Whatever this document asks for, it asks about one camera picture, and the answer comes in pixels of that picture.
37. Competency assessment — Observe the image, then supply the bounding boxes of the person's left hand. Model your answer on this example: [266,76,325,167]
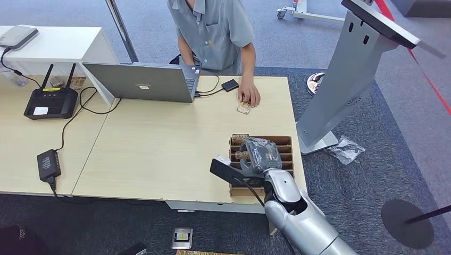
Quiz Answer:
[237,81,262,109]

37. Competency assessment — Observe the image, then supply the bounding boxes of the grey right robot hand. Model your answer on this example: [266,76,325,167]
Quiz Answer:
[239,137,283,177]

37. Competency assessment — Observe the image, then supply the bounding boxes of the wooden card holder box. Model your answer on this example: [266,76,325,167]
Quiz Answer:
[228,134,295,198]

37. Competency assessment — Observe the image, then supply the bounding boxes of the person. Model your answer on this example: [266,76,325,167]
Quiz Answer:
[166,0,262,109]

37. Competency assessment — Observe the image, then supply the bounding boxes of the small black flat device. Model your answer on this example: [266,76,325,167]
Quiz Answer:
[221,79,240,93]

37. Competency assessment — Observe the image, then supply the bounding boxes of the chrome stanchion base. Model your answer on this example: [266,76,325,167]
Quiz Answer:
[306,72,327,96]

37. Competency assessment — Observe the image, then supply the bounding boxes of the crumpled clear plastic bag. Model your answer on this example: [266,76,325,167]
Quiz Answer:
[328,135,366,165]

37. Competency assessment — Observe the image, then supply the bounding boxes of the grey kiosk stand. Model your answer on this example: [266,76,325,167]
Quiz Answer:
[296,10,399,156]

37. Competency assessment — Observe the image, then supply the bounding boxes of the grey laptop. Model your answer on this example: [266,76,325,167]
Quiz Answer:
[82,61,201,104]

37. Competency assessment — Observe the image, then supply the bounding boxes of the gold patterned strip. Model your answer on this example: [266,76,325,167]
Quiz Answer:
[176,250,244,255]

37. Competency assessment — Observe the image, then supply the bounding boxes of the grey device with yellow label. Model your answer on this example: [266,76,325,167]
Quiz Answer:
[171,227,194,250]

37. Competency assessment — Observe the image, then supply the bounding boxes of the slanted metal pole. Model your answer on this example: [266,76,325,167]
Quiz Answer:
[105,0,139,64]

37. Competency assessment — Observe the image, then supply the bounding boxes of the black kiosk screen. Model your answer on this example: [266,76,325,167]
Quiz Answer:
[341,0,422,50]

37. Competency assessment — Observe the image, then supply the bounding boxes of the red barrier belt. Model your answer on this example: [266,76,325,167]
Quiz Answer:
[373,0,451,117]

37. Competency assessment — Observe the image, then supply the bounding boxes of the black round stanchion base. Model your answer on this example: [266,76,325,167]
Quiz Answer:
[381,199,435,250]

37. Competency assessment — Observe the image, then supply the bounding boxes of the black stanchion pole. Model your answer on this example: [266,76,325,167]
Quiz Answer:
[404,204,451,225]

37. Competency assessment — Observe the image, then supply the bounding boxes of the small grey lump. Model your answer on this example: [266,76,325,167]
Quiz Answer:
[49,75,66,89]

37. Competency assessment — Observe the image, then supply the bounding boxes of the dark grey box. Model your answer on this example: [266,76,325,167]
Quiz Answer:
[390,0,451,18]

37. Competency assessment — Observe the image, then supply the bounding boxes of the white cabinet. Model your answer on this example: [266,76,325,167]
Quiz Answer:
[0,25,119,106]

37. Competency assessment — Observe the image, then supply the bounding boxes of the black router with antennas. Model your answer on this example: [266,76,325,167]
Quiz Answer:
[23,63,79,121]

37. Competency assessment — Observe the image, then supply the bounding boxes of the black power adapter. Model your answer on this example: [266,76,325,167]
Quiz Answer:
[36,149,62,183]

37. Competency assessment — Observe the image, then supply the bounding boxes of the clear plastic wrapper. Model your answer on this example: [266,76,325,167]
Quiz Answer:
[0,66,28,88]

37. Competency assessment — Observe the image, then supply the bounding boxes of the grey flat device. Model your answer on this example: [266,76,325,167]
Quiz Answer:
[0,24,39,50]

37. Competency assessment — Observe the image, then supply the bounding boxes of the black bag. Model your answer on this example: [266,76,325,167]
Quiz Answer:
[0,224,50,255]

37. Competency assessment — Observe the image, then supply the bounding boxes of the black device cable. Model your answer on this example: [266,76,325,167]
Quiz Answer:
[195,87,225,98]

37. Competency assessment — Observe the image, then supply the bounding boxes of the black looped laptop cable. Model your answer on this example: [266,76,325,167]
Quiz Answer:
[195,74,221,95]

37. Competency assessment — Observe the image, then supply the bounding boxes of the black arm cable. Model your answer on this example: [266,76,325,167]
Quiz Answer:
[232,177,265,208]

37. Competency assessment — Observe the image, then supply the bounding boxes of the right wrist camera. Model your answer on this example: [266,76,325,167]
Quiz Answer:
[210,156,265,188]

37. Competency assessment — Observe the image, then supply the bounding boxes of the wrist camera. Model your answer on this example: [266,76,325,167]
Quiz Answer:
[116,242,148,255]
[210,156,265,188]

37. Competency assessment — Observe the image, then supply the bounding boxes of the grey desk frame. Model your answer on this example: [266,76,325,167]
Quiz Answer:
[165,200,280,236]

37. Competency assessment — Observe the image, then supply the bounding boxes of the white wheeled cart frame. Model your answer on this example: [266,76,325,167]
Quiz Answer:
[276,0,346,26]

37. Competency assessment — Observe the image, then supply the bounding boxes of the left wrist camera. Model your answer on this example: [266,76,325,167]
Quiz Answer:
[116,242,148,255]

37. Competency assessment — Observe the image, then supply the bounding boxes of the long black power cable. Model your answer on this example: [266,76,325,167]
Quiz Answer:
[54,86,122,152]

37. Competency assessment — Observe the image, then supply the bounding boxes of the black adapter mains cable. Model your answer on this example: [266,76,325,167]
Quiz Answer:
[46,176,63,200]

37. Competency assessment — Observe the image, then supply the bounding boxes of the black cable with ferrite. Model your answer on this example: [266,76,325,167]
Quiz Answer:
[0,47,42,88]

